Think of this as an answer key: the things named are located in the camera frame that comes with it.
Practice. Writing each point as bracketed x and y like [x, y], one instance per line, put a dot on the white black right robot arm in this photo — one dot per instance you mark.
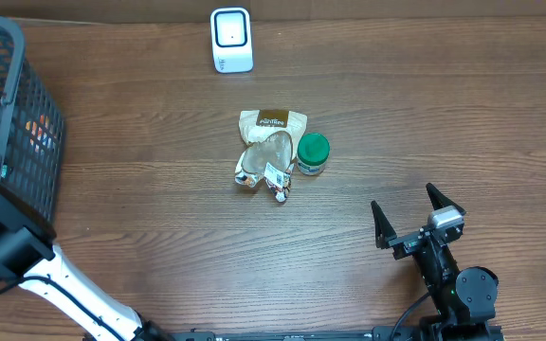
[458, 303]

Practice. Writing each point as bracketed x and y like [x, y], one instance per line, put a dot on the white barcode scanner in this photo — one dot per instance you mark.
[231, 40]

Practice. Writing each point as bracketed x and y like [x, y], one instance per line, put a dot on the green lid jar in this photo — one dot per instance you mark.
[313, 153]

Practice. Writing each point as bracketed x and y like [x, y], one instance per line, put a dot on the beige brown snack bag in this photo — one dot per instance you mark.
[271, 137]

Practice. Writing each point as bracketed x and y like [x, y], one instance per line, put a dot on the orange tissue pack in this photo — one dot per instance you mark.
[40, 137]

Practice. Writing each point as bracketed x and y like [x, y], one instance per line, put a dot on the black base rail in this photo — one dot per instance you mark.
[301, 335]

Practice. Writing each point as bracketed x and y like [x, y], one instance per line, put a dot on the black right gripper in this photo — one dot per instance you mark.
[407, 243]

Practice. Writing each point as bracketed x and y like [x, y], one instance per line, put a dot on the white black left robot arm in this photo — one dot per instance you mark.
[30, 259]

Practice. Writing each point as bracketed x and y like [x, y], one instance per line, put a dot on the dark grey plastic basket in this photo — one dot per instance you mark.
[33, 177]

